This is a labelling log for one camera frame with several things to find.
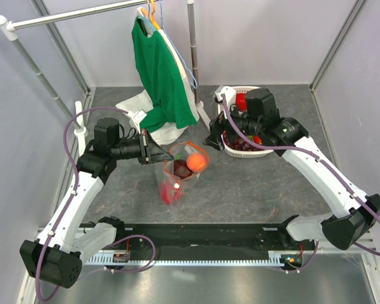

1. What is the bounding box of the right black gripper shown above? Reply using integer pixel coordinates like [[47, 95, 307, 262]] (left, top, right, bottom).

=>
[[203, 98, 263, 152]]

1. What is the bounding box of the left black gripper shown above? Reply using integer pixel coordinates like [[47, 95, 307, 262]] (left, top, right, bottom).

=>
[[111, 129, 174, 165]]

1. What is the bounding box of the purple grape bunch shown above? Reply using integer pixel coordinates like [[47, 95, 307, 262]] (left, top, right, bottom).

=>
[[222, 132, 261, 152]]

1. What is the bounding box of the orange peach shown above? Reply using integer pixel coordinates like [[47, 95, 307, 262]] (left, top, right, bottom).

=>
[[186, 153, 207, 172]]

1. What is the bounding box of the clear orange zip bag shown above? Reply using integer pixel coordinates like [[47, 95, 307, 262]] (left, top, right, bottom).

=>
[[155, 141, 210, 205]]

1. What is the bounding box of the pink dragon fruit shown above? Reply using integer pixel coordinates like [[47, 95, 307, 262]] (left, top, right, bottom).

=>
[[160, 179, 184, 205]]

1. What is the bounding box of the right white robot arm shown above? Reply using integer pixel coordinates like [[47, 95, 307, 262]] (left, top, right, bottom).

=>
[[204, 86, 380, 250]]

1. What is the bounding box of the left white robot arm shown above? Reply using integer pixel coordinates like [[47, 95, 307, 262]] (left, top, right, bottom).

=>
[[20, 118, 173, 288]]

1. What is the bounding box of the red bell pepper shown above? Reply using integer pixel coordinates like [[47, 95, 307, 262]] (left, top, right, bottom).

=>
[[235, 92, 247, 111]]

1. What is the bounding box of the green t-shirt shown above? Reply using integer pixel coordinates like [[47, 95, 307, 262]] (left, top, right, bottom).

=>
[[131, 17, 197, 132]]

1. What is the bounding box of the white garment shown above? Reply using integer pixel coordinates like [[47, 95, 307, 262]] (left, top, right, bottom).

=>
[[116, 7, 200, 145]]

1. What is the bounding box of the white perforated plastic basket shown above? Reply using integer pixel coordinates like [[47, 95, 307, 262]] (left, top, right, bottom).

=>
[[215, 85, 273, 158]]

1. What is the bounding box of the orange clothes hanger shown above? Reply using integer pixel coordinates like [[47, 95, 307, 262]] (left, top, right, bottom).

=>
[[140, 0, 161, 30]]

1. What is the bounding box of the silver clothes rack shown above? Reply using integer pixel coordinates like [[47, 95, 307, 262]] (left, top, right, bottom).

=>
[[0, 0, 219, 168]]

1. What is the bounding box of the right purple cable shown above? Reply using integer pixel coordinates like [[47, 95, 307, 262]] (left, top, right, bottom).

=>
[[220, 93, 380, 258]]

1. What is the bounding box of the purple cable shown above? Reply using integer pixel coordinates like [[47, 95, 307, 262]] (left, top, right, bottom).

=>
[[220, 93, 380, 258], [35, 106, 130, 301]]

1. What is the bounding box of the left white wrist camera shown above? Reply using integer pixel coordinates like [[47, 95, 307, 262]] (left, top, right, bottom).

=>
[[126, 110, 147, 131]]

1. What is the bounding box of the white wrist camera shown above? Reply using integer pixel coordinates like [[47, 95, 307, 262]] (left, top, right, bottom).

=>
[[213, 86, 237, 108], [126, 110, 147, 131]]

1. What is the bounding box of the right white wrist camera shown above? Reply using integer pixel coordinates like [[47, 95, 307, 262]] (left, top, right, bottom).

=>
[[213, 86, 237, 108]]

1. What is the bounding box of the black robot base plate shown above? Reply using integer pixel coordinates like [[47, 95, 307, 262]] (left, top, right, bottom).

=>
[[79, 221, 317, 257]]

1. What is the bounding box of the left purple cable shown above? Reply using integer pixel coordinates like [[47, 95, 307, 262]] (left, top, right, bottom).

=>
[[35, 106, 130, 301]]

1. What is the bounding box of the slotted cable duct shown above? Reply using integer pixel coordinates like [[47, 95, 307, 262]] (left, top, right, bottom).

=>
[[84, 250, 284, 267]]

